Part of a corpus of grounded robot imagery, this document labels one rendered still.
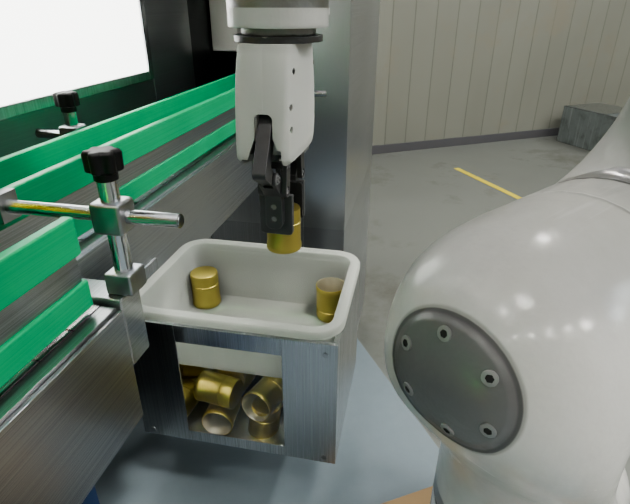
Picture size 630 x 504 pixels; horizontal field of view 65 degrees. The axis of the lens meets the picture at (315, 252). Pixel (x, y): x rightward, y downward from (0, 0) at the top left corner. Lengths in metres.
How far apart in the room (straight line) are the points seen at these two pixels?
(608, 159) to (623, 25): 6.14
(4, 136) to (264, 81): 0.46
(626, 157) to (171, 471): 0.60
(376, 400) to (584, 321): 0.59
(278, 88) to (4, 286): 0.24
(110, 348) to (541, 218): 0.35
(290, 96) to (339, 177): 0.84
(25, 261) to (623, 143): 0.38
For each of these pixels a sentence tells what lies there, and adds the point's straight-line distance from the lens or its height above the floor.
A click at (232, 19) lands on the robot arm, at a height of 1.27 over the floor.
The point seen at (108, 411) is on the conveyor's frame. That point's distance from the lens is 0.47.
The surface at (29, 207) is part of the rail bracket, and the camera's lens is 0.48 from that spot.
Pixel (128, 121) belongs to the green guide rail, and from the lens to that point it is 0.81.
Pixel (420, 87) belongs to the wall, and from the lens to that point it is 4.95.
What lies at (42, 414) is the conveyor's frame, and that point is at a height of 1.03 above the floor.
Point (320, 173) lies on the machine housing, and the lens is 1.26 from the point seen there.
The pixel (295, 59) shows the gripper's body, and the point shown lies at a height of 1.24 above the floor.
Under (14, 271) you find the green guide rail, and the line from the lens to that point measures 0.38.
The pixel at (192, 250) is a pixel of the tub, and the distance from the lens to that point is 0.64.
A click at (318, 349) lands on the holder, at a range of 0.47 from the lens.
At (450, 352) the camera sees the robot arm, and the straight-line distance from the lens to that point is 0.21.
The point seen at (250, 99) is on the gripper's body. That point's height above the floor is 1.21.
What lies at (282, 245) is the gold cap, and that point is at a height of 1.07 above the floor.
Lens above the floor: 1.28
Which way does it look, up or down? 27 degrees down
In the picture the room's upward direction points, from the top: straight up
